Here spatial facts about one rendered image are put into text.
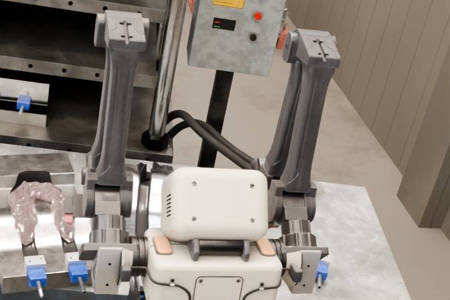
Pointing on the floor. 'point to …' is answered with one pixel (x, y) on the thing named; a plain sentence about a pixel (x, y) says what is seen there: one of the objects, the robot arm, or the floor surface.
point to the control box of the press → (235, 29)
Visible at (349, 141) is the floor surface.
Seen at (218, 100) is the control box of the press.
